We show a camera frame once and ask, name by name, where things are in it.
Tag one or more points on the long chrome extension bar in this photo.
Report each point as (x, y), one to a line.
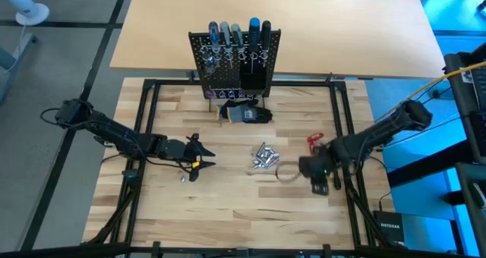
(262, 148)

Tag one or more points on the large light wooden table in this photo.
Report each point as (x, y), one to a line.
(341, 34)

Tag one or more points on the black blue dotted screwdriver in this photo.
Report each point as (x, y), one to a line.
(254, 30)

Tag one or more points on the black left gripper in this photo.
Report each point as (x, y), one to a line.
(178, 150)

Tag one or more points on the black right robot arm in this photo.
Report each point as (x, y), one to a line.
(379, 131)

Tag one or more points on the black equipment rack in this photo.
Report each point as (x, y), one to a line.
(467, 98)

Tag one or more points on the black pegboard bin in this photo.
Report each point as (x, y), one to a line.
(253, 81)

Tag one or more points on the black Netgear router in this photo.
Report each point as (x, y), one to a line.
(389, 227)

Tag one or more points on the white tower fan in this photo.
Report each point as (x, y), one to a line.
(23, 4)

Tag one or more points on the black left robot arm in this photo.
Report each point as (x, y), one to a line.
(114, 131)

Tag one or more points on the black metal pegboard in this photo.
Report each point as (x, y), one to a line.
(228, 79)

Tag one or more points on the grey black work glove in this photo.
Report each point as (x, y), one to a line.
(222, 112)

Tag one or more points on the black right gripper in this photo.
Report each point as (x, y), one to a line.
(317, 168)

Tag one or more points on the yellow grey tool at rack base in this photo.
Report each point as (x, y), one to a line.
(247, 114)

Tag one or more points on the black aluminium table frame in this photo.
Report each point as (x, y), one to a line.
(303, 83)

